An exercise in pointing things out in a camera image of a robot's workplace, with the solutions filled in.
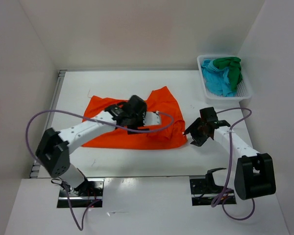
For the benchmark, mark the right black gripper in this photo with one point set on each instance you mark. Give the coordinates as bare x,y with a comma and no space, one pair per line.
193,126

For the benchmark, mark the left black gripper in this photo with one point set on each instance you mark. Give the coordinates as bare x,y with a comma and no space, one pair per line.
140,123

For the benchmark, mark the orange t-shirt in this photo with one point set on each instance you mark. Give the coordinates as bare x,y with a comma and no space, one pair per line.
159,100

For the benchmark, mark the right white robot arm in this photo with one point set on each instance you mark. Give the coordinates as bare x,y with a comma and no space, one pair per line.
251,173

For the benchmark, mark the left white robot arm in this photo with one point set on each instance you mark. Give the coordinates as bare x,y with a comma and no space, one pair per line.
55,147

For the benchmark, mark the light blue t-shirt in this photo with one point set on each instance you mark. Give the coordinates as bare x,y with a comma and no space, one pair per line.
217,81

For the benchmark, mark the white plastic basket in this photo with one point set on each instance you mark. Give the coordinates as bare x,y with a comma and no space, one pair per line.
244,89

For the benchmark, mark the green t-shirt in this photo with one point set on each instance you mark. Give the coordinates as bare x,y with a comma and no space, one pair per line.
232,64

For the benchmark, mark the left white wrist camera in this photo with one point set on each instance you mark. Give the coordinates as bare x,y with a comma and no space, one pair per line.
151,119

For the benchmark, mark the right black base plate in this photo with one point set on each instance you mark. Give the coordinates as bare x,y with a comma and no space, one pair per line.
203,191

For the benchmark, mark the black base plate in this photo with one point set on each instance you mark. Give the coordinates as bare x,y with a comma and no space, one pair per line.
203,191
92,197

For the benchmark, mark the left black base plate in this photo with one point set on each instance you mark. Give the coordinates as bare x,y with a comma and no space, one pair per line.
92,197

